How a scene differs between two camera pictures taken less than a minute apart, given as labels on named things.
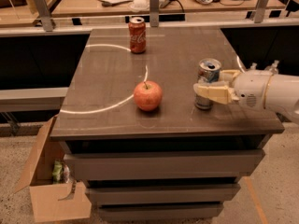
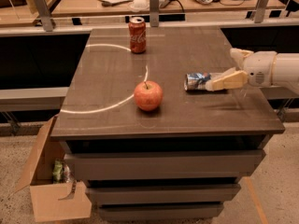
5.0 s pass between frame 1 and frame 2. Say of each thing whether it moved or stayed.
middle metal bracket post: stayed
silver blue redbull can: moved
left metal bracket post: stayed
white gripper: moved
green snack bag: stayed
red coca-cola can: stayed
